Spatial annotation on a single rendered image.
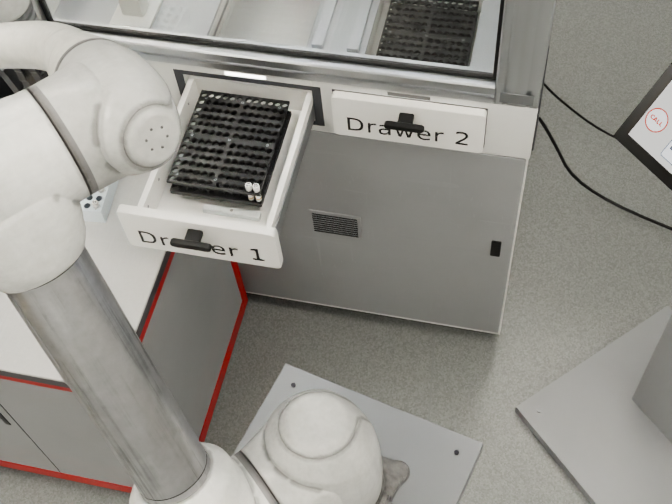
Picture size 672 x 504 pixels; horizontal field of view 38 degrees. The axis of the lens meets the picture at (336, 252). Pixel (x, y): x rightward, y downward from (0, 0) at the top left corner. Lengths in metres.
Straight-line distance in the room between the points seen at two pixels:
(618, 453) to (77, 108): 1.75
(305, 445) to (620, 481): 1.25
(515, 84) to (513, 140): 0.15
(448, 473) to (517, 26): 0.73
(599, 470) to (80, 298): 1.60
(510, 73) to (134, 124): 0.89
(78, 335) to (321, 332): 1.53
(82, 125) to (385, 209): 1.18
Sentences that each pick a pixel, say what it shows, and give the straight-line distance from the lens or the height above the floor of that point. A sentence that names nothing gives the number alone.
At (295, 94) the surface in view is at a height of 0.88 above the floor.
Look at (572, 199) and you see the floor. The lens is 2.85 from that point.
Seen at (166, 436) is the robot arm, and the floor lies 1.17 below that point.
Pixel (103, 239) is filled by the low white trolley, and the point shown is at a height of 0.76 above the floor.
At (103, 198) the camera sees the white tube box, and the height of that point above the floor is 0.80.
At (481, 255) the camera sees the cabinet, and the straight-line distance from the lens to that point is 2.21.
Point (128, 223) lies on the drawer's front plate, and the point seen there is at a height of 0.89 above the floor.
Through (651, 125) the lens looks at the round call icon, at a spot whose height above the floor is 1.01.
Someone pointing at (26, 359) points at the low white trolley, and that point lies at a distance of 1.84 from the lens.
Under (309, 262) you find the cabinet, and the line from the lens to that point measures 2.38.
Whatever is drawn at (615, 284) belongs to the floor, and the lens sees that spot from 2.72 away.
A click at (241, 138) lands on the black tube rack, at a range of 1.87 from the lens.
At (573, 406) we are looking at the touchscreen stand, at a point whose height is 0.04.
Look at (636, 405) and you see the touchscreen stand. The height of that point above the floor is 0.04.
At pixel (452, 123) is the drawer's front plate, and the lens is 1.82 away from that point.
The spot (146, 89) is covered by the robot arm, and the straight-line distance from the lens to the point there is 1.04.
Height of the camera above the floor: 2.30
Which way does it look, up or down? 57 degrees down
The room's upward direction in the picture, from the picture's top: 7 degrees counter-clockwise
